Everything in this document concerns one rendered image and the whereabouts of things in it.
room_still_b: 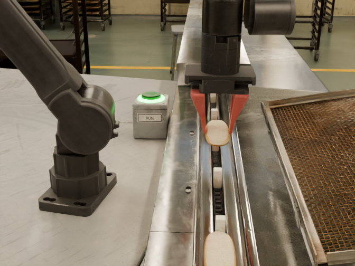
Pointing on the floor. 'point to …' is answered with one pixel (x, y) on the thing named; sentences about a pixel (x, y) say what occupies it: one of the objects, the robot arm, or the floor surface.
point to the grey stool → (176, 29)
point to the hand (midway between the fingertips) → (217, 127)
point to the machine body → (278, 63)
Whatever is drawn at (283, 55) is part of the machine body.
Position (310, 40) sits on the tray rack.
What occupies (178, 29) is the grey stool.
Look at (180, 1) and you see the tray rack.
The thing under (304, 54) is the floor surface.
